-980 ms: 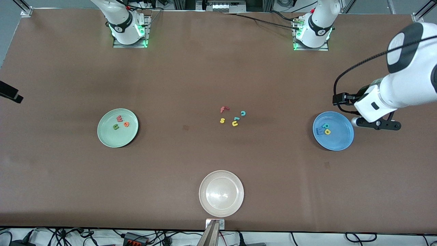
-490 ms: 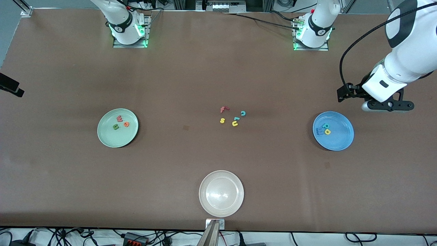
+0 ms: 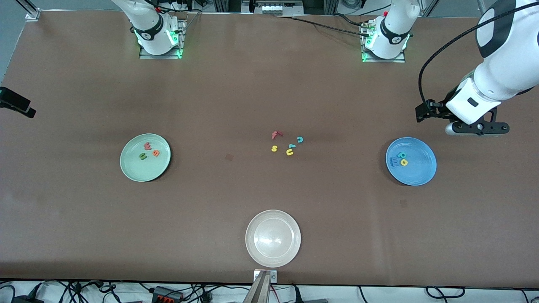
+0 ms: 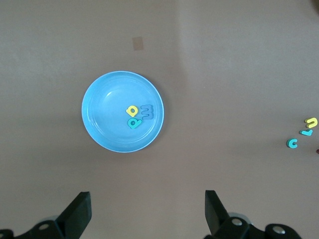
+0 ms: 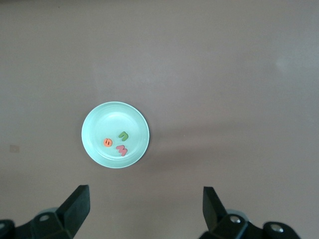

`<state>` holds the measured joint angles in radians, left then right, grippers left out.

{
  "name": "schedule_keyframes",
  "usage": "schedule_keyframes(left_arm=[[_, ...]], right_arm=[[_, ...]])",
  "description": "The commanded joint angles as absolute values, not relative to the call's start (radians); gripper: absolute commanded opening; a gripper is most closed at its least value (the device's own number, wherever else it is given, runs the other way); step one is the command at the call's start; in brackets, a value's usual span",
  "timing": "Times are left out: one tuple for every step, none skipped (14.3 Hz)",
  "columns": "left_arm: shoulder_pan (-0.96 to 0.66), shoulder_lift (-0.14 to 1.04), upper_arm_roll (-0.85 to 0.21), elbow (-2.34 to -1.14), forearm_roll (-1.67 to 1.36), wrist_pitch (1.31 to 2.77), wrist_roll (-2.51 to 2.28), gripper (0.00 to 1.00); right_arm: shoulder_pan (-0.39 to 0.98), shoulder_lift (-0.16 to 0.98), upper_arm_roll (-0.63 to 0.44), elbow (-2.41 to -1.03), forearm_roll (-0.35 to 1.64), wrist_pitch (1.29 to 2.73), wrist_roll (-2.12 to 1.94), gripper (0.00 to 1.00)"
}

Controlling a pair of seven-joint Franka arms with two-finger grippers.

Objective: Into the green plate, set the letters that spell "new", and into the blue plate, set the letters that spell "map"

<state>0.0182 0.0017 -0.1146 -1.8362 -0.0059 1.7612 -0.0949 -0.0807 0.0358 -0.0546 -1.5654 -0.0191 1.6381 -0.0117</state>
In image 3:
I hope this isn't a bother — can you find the blue plate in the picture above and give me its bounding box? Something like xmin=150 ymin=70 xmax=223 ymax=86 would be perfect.
xmin=385 ymin=137 xmax=438 ymax=186

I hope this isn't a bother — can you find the green plate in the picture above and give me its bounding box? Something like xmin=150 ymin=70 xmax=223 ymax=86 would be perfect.
xmin=120 ymin=133 xmax=171 ymax=183

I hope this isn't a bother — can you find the metal rack behind table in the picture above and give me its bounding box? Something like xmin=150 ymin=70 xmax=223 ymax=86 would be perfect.
xmin=213 ymin=0 xmax=337 ymax=16

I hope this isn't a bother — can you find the beige plate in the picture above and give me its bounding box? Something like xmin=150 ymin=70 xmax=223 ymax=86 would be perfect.
xmin=245 ymin=210 xmax=302 ymax=268

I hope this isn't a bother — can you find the black orange connector block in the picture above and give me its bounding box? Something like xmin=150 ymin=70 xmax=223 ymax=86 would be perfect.
xmin=152 ymin=286 xmax=184 ymax=302

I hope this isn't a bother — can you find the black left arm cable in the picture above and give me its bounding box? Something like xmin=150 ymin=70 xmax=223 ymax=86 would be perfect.
xmin=418 ymin=0 xmax=523 ymax=106

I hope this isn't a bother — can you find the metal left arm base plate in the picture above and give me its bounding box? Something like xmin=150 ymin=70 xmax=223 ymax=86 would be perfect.
xmin=360 ymin=21 xmax=407 ymax=64

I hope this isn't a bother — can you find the aluminium frame profile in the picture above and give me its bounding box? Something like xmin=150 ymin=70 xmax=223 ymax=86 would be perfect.
xmin=17 ymin=0 xmax=41 ymax=21

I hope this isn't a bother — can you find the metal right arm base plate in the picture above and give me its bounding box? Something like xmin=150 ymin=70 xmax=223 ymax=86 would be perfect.
xmin=139 ymin=17 xmax=187 ymax=59

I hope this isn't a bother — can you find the black cable on table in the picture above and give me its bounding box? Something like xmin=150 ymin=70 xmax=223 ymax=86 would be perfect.
xmin=274 ymin=15 xmax=373 ymax=37

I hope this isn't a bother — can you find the metal camera mount bar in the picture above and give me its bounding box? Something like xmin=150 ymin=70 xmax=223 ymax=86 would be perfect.
xmin=243 ymin=269 xmax=278 ymax=303

